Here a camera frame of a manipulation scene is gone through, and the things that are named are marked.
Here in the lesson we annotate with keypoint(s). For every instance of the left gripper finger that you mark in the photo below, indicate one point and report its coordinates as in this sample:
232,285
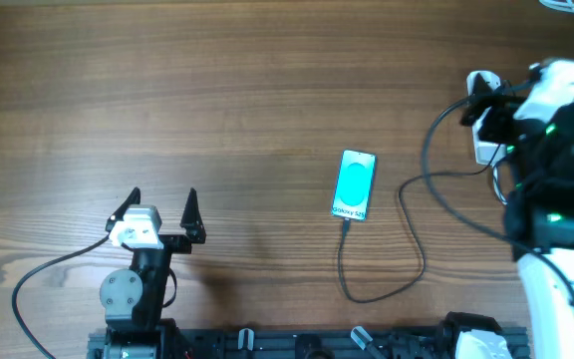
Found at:
191,220
118,215

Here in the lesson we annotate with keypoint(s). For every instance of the teal screen Galaxy smartphone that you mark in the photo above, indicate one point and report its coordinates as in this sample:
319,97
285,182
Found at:
354,183

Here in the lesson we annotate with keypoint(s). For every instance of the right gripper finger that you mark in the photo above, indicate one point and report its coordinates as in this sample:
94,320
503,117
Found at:
474,111
482,83

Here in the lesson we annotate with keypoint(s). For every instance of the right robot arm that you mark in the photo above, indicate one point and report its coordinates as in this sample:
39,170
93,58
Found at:
538,133

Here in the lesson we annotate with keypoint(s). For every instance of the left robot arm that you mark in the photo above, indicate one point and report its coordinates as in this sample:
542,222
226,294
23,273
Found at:
134,298

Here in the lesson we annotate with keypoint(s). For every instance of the white power strip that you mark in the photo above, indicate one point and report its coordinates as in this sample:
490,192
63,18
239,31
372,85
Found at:
484,151

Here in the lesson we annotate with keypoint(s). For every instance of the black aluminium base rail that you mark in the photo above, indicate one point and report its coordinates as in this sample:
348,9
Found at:
458,336

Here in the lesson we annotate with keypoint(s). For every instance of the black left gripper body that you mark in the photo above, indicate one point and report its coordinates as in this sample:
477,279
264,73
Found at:
175,243

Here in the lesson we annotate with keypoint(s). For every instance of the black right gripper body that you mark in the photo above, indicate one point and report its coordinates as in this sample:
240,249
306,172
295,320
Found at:
503,126

